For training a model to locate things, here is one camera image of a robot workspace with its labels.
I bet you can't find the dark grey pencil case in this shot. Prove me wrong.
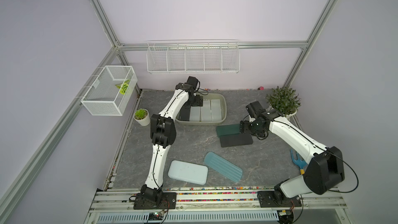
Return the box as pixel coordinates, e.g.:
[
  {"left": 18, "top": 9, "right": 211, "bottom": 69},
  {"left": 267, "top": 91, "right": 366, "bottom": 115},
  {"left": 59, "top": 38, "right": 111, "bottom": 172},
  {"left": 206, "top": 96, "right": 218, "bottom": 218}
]
[{"left": 220, "top": 133, "right": 254, "bottom": 148}]

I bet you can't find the black pencil case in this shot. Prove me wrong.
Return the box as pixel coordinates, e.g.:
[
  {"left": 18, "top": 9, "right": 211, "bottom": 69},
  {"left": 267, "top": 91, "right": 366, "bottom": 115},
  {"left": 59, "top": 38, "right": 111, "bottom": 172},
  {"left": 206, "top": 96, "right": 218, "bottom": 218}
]
[{"left": 179, "top": 104, "right": 191, "bottom": 121}]

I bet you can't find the translucent white pencil case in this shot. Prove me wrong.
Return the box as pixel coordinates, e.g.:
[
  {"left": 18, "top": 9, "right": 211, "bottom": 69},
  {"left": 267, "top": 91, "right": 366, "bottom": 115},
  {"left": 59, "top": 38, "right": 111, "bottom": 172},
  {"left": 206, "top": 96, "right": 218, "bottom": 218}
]
[
  {"left": 201, "top": 100, "right": 211, "bottom": 122},
  {"left": 189, "top": 106, "right": 201, "bottom": 122},
  {"left": 210, "top": 99, "right": 222, "bottom": 122}
]

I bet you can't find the beige plastic storage box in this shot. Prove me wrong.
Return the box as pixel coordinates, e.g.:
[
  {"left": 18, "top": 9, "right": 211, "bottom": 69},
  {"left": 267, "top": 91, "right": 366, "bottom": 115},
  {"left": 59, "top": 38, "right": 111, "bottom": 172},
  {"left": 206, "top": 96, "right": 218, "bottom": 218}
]
[{"left": 176, "top": 93, "right": 227, "bottom": 125}]

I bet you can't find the teal ribbed pencil case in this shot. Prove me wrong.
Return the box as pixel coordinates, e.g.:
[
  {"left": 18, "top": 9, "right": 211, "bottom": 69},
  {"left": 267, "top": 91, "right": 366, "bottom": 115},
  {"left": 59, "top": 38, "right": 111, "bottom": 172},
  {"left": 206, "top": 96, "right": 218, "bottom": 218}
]
[{"left": 204, "top": 152, "right": 243, "bottom": 183}]

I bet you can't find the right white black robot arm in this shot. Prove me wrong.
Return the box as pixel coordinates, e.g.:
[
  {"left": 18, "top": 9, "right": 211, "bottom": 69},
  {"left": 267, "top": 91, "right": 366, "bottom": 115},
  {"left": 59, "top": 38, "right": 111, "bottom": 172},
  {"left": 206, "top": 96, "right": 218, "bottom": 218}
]
[{"left": 240, "top": 113, "right": 345, "bottom": 198}]

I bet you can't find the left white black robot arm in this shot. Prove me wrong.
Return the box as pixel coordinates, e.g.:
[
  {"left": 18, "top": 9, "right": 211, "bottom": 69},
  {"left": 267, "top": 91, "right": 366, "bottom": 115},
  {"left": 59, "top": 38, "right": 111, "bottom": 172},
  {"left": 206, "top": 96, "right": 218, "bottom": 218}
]
[{"left": 141, "top": 77, "right": 202, "bottom": 204}]

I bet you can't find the dark green pencil case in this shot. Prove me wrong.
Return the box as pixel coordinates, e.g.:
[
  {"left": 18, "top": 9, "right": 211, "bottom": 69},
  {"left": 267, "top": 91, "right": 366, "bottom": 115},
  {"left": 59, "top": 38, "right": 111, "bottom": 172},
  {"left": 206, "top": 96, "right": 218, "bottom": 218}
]
[{"left": 216, "top": 124, "right": 240, "bottom": 138}]

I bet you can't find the pale blue flat pencil case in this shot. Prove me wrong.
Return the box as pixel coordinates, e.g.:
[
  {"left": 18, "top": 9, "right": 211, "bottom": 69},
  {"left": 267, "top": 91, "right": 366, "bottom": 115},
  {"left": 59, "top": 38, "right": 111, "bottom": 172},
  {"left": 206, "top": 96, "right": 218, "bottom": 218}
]
[{"left": 168, "top": 160, "right": 208, "bottom": 185}]

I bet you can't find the large potted green plant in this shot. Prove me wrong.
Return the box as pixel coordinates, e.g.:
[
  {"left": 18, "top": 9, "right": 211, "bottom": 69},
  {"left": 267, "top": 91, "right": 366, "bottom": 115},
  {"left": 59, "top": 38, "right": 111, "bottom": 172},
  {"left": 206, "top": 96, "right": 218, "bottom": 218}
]
[{"left": 266, "top": 87, "right": 301, "bottom": 119}]

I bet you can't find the small potted green plant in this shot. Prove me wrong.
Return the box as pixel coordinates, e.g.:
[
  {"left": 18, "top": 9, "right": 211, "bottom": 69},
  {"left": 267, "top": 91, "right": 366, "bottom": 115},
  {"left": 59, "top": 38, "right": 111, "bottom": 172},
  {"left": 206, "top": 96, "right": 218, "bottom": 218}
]
[{"left": 134, "top": 108, "right": 150, "bottom": 126}]

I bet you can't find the blue yellow garden fork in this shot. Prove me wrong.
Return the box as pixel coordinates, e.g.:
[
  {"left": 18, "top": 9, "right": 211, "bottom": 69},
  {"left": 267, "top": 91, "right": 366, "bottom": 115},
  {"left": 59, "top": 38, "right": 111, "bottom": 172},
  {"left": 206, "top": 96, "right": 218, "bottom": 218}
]
[{"left": 290, "top": 149, "right": 307, "bottom": 175}]

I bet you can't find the green leaf toy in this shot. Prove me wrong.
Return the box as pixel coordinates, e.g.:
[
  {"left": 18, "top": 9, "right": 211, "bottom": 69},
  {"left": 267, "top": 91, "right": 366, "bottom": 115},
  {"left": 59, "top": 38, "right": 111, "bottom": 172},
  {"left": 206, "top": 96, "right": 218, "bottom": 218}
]
[{"left": 116, "top": 79, "right": 131, "bottom": 95}]

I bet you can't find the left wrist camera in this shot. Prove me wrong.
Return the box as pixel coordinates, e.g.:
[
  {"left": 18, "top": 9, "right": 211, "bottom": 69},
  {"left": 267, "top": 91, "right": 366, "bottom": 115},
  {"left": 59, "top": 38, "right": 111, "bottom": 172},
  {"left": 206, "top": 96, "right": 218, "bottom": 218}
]
[{"left": 186, "top": 76, "right": 200, "bottom": 89}]

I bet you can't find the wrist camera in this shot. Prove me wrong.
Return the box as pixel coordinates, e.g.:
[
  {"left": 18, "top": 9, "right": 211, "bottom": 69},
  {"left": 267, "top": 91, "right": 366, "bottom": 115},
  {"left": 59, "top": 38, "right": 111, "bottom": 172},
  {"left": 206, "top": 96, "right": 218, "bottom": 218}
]
[
  {"left": 186, "top": 76, "right": 200, "bottom": 89},
  {"left": 246, "top": 101, "right": 266, "bottom": 119}
]

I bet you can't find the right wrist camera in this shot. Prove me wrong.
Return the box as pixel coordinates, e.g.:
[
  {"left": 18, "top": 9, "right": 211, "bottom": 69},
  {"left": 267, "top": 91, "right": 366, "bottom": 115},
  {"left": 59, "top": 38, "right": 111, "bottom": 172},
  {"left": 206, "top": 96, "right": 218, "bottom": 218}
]
[{"left": 246, "top": 101, "right": 266, "bottom": 119}]

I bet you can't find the white wire wall shelf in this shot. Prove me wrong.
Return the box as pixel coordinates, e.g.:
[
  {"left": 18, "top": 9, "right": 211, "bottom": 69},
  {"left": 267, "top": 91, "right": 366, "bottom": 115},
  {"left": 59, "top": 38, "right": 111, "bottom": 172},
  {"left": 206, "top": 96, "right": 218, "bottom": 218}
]
[{"left": 146, "top": 41, "right": 240, "bottom": 74}]

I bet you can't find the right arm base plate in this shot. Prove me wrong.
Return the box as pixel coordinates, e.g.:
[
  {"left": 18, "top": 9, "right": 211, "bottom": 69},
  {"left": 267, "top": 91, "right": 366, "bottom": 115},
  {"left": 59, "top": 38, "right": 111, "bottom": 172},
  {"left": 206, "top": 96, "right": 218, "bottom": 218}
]
[{"left": 257, "top": 191, "right": 302, "bottom": 208}]

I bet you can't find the white mesh wall basket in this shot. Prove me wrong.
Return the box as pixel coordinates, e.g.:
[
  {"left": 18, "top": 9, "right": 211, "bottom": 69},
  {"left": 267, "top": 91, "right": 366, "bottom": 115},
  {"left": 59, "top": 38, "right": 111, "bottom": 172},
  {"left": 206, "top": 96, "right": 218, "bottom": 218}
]
[{"left": 80, "top": 65, "right": 137, "bottom": 116}]

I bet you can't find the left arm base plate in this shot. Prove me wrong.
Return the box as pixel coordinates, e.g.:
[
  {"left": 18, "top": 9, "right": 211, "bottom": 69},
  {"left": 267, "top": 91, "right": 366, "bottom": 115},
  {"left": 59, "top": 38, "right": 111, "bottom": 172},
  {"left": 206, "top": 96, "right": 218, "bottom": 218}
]
[{"left": 133, "top": 192, "right": 177, "bottom": 210}]

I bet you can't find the aluminium front rail frame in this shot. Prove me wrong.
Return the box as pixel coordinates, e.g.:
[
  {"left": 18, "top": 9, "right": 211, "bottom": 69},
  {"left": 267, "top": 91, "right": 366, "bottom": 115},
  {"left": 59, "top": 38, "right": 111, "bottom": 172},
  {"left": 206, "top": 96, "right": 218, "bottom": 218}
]
[{"left": 84, "top": 186, "right": 354, "bottom": 224}]

